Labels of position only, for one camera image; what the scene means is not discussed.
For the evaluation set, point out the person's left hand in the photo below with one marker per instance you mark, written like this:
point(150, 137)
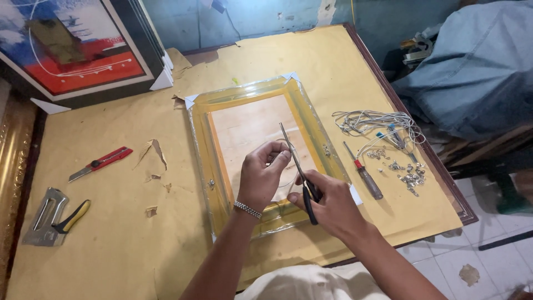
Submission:
point(258, 179)

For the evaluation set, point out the person's right hand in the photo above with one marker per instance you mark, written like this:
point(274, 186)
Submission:
point(333, 204)

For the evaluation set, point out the pile of small metal hangers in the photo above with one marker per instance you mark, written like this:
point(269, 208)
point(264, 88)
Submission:
point(410, 175)

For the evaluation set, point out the person's white shirt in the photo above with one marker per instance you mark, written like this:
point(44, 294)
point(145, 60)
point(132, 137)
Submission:
point(312, 285)

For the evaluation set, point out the brown kraft paper sheet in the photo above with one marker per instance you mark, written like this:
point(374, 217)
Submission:
point(125, 208)

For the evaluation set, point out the red utility knife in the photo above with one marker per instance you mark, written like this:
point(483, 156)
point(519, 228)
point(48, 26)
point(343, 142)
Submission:
point(102, 161)

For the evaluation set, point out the blue denim cloth heap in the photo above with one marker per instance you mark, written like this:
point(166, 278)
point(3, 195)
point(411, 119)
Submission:
point(474, 66)

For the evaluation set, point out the silver staple gun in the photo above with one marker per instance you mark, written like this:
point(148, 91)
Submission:
point(43, 218)

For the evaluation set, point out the framed abstract painting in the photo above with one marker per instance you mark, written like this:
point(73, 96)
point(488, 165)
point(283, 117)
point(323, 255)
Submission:
point(75, 46)

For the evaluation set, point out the small metal hanger bracket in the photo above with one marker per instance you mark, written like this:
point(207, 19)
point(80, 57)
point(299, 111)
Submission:
point(211, 183)
point(326, 150)

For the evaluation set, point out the plastic-wrapped yellow picture frame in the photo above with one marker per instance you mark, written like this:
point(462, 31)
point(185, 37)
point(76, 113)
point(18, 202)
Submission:
point(216, 137)

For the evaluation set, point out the ornate gold frame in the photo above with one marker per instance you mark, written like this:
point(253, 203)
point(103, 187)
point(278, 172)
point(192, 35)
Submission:
point(12, 166)

